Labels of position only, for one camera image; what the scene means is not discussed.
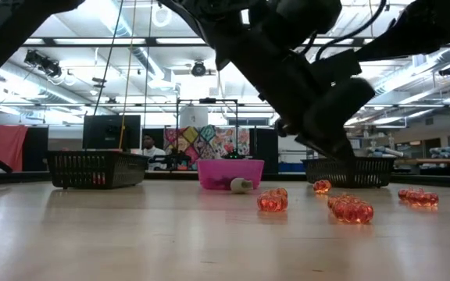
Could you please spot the black monitor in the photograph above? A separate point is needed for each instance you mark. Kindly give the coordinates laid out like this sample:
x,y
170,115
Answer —
x,y
108,132

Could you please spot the orange pill bottles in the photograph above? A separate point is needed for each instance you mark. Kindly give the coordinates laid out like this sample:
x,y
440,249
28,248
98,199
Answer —
x,y
426,200

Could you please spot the pink plastic bowl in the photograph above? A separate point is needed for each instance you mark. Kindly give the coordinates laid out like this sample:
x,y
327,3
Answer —
x,y
225,169

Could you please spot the orange pill bottle cluster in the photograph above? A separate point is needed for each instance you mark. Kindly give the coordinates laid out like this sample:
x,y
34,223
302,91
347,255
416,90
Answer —
x,y
352,212

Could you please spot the black ceiling rail device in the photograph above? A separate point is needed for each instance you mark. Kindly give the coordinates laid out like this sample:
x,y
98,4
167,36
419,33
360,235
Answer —
x,y
43,62

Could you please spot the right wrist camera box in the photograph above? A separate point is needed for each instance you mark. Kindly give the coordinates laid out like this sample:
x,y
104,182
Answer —
x,y
336,66

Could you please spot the black cabinet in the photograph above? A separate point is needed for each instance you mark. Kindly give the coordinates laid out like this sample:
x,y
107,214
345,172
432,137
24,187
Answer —
x,y
264,152

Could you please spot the black plastic slotted basket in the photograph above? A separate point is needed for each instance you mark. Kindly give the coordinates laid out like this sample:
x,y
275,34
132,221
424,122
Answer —
x,y
92,168
365,171

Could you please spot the person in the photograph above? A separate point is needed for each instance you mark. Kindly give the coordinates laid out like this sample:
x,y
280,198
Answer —
x,y
151,151

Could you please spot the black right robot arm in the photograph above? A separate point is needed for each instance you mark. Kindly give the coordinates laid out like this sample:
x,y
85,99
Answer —
x,y
424,27

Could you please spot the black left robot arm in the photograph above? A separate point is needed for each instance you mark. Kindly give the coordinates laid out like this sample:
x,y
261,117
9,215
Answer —
x,y
6,31

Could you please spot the white box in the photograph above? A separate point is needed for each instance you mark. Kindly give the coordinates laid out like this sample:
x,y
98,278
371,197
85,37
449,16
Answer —
x,y
193,117

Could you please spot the white pill bottle cap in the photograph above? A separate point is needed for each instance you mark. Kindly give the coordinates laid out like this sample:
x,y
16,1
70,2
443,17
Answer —
x,y
241,186

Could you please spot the wooden work table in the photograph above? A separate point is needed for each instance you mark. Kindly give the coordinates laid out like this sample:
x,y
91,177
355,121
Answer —
x,y
436,161

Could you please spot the red cloth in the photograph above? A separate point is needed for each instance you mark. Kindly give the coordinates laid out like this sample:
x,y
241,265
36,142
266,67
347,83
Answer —
x,y
8,144

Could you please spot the black background robot arm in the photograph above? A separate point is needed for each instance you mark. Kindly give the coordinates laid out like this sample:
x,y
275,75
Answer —
x,y
170,159

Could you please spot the round black ceiling camera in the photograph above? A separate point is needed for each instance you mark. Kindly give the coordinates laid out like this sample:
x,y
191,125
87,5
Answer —
x,y
198,69

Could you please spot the colourful patchwork quilt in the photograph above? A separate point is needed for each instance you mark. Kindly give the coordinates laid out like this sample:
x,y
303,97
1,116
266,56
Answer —
x,y
201,140

